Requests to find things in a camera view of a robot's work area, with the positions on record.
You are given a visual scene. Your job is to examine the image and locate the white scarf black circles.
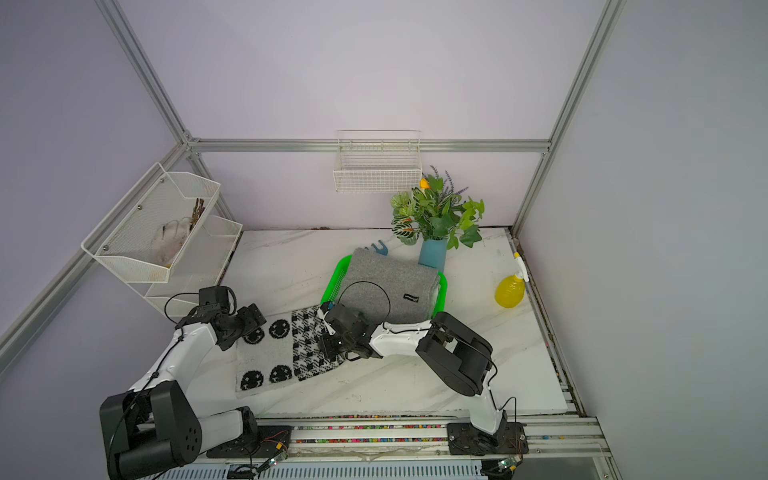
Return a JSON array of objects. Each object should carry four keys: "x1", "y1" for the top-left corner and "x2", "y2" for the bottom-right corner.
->
[{"x1": 235, "y1": 313, "x2": 298, "y2": 398}]

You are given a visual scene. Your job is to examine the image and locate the houndstooth scarf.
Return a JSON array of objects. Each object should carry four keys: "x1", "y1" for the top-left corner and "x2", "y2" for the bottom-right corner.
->
[{"x1": 290, "y1": 305, "x2": 344, "y2": 381}]

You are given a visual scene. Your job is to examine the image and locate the green plastic basket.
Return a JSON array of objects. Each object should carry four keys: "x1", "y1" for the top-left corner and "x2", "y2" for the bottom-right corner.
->
[{"x1": 321, "y1": 255, "x2": 448, "y2": 317}]

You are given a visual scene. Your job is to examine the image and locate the grey scarf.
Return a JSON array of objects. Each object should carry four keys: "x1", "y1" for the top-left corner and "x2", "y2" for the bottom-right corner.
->
[{"x1": 336, "y1": 248, "x2": 439, "y2": 324}]

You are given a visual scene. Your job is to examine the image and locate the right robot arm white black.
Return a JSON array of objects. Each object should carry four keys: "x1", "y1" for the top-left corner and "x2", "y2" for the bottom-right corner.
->
[{"x1": 316, "y1": 301, "x2": 507, "y2": 436}]

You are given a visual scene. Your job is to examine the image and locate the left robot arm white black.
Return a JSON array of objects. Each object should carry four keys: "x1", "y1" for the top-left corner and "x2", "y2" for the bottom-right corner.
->
[{"x1": 99, "y1": 286, "x2": 266, "y2": 479}]

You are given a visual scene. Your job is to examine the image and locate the clear glove in shelf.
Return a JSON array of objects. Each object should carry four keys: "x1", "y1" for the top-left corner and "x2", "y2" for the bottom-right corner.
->
[{"x1": 149, "y1": 217, "x2": 190, "y2": 267}]

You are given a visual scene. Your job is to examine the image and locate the white mesh two-tier shelf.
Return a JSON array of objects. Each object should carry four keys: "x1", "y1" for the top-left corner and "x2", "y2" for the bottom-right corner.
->
[{"x1": 81, "y1": 163, "x2": 243, "y2": 320}]

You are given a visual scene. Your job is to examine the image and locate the blue hand rake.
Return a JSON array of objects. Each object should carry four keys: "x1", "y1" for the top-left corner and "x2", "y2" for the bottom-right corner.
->
[{"x1": 371, "y1": 240, "x2": 388, "y2": 256}]

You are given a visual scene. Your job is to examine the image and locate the dried twigs in shelf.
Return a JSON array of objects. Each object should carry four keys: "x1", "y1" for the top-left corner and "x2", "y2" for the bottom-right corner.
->
[{"x1": 188, "y1": 198, "x2": 205, "y2": 232}]

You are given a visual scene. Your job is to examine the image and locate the artificial plant teal vase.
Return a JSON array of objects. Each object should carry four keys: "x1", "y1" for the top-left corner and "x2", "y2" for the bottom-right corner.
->
[{"x1": 391, "y1": 167, "x2": 485, "y2": 272}]

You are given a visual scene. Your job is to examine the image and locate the yellow spray bottle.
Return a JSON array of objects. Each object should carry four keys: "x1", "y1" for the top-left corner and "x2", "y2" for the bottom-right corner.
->
[{"x1": 494, "y1": 252, "x2": 530, "y2": 309}]

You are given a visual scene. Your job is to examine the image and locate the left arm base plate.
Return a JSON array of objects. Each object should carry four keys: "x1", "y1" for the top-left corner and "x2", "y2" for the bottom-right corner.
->
[{"x1": 205, "y1": 425, "x2": 293, "y2": 460}]

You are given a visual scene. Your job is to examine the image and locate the white wire wall basket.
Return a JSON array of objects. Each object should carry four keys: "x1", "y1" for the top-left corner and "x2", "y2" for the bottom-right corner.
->
[{"x1": 333, "y1": 129, "x2": 423, "y2": 193}]

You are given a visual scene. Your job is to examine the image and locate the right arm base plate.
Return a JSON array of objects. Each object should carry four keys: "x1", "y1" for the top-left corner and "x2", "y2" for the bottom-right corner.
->
[{"x1": 446, "y1": 422, "x2": 529, "y2": 456}]

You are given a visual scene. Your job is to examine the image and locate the aluminium front rail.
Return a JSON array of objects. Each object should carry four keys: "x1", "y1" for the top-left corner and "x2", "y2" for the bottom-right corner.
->
[{"x1": 244, "y1": 415, "x2": 612, "y2": 462}]

